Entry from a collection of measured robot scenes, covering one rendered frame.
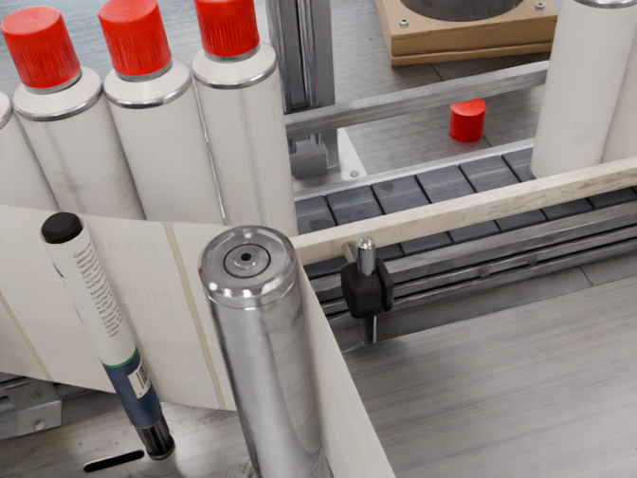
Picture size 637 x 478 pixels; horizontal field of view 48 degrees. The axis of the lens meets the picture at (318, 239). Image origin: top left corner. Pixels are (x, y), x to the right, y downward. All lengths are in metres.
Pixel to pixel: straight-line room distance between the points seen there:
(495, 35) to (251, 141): 0.44
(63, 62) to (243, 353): 0.21
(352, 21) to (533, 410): 0.59
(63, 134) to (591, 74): 0.34
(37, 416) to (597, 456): 0.37
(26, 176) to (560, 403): 0.35
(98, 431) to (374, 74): 0.50
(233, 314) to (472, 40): 0.60
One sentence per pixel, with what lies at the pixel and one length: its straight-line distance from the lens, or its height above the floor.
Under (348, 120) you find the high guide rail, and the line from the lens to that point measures 0.53.
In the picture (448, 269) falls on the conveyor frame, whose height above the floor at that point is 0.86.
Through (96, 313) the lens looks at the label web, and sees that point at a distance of 0.34.
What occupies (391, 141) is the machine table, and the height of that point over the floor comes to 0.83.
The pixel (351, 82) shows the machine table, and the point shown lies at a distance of 0.80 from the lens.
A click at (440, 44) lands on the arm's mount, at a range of 0.82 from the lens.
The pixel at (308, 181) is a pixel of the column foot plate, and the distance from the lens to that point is 0.66.
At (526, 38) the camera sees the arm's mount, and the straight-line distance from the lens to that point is 0.84.
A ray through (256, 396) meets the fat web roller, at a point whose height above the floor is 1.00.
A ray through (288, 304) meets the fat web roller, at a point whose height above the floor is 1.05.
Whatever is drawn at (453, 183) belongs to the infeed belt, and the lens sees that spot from 0.58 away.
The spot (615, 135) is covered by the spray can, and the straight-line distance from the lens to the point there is 0.59.
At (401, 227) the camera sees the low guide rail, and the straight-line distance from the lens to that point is 0.50.
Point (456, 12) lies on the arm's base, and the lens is 0.81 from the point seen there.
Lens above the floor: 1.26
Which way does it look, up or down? 45 degrees down
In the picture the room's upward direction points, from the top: 5 degrees counter-clockwise
